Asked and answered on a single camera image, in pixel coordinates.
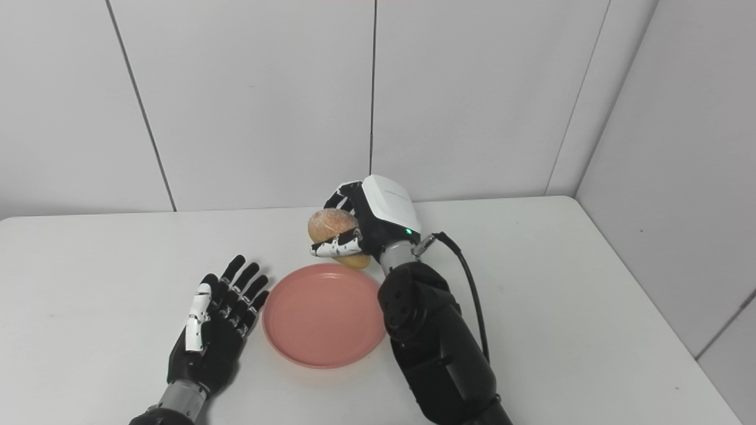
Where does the pink round plate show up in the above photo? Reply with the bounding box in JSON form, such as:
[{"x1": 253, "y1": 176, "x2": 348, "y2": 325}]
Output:
[{"x1": 262, "y1": 263, "x2": 387, "y2": 370}]

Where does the oval bread roll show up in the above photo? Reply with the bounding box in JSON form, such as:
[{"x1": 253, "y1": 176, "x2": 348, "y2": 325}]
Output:
[{"x1": 308, "y1": 208, "x2": 372, "y2": 270}]

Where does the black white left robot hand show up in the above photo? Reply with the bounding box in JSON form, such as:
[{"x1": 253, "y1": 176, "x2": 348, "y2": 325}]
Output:
[{"x1": 167, "y1": 254, "x2": 270, "y2": 399}]

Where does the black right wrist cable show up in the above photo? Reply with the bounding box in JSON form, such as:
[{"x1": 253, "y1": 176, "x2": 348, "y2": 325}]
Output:
[{"x1": 413, "y1": 232, "x2": 491, "y2": 364}]

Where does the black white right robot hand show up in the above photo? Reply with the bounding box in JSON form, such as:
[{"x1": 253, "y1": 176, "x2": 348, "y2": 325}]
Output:
[{"x1": 311, "y1": 175, "x2": 422, "y2": 260}]

